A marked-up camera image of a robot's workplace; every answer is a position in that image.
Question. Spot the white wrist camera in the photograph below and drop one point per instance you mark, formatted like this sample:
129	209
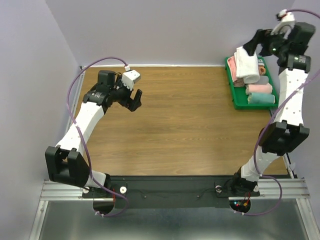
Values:
285	19
130	77

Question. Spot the short pink rolled towel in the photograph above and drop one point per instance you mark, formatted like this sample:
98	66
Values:
259	88

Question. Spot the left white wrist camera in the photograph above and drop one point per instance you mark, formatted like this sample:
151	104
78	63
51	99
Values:
130	77

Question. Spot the white blue patterned towel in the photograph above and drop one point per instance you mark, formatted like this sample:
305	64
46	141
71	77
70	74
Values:
260	62

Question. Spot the long pink rolled towel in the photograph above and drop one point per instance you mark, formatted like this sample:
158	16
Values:
231	64

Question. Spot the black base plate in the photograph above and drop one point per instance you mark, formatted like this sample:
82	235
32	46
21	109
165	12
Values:
161	192

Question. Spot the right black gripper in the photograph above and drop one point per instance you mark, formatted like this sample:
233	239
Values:
263	35

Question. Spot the green plastic basket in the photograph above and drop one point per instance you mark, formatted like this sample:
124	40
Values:
240	98

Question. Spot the orange rolled towel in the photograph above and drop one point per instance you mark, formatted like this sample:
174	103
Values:
262	70

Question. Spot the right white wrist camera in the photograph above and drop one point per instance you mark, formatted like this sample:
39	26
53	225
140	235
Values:
285	19

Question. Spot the grey rolled towel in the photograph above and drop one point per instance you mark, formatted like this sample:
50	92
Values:
264	80

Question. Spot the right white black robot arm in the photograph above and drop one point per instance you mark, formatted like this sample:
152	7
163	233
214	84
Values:
285	130

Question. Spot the aluminium frame rail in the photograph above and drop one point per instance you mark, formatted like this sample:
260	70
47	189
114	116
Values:
54	191

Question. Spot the teal rolled towel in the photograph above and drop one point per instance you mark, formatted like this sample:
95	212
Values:
261	98

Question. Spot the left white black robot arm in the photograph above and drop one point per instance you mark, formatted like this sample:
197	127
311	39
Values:
67	162

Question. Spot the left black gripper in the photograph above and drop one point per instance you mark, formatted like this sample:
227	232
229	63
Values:
132	104

